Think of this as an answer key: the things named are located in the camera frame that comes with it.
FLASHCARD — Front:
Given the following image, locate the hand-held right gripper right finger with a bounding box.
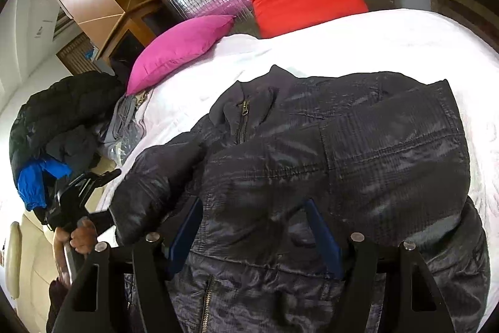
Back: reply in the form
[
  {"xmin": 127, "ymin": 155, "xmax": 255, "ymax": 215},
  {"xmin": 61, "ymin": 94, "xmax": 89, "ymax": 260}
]
[{"xmin": 304, "ymin": 198, "xmax": 458, "ymax": 333}]

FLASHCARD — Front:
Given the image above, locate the blue garment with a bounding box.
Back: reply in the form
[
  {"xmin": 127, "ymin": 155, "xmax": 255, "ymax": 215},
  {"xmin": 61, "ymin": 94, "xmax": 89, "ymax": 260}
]
[{"xmin": 17, "ymin": 157, "xmax": 73, "ymax": 212}]

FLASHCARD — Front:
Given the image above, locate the grey garment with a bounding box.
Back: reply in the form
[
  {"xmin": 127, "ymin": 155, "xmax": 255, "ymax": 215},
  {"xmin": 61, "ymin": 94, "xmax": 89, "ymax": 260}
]
[{"xmin": 97, "ymin": 91, "xmax": 151, "ymax": 156}]

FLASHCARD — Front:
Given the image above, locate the beige padded seat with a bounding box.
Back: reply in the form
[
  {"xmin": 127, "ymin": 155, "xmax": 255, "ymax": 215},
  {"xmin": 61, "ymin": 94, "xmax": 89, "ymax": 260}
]
[{"xmin": 4, "ymin": 221, "xmax": 22, "ymax": 303}]

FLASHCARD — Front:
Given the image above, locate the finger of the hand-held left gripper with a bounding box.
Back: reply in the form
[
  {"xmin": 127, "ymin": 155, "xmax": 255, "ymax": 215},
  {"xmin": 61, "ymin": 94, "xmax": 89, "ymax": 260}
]
[{"xmin": 70, "ymin": 168, "xmax": 122, "ymax": 195}]

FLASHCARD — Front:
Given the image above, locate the black puffer jacket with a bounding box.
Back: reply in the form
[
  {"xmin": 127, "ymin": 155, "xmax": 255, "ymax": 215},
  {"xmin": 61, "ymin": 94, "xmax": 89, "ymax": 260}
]
[{"xmin": 8, "ymin": 71, "xmax": 126, "ymax": 201}]

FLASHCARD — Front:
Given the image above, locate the person's left forearm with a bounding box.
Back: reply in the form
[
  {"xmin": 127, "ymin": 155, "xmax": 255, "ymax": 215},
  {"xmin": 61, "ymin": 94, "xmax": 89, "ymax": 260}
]
[{"xmin": 46, "ymin": 243, "xmax": 75, "ymax": 333}]

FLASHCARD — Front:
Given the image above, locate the pink pillow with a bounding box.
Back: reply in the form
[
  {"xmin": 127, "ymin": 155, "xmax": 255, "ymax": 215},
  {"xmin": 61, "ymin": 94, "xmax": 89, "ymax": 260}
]
[{"xmin": 125, "ymin": 15, "xmax": 237, "ymax": 96}]

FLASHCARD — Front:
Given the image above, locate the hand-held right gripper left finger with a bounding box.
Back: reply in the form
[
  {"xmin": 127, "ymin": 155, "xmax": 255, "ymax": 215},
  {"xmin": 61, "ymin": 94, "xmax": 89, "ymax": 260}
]
[{"xmin": 51, "ymin": 196, "xmax": 204, "ymax": 333}]

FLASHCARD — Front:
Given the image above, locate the bed with white sheet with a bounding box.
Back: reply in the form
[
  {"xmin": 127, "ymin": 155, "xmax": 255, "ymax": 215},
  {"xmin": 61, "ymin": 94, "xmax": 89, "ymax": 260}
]
[{"xmin": 95, "ymin": 7, "xmax": 499, "ymax": 240}]

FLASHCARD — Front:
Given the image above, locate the dark navy padded jacket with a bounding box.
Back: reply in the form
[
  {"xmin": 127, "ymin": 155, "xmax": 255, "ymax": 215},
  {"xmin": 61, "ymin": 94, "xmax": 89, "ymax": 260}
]
[{"xmin": 111, "ymin": 65, "xmax": 491, "ymax": 333}]

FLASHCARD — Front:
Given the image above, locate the person's left hand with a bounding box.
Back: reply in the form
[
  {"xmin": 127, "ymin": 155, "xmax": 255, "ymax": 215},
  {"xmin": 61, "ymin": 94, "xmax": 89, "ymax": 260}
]
[{"xmin": 52, "ymin": 219, "xmax": 98, "ymax": 256}]

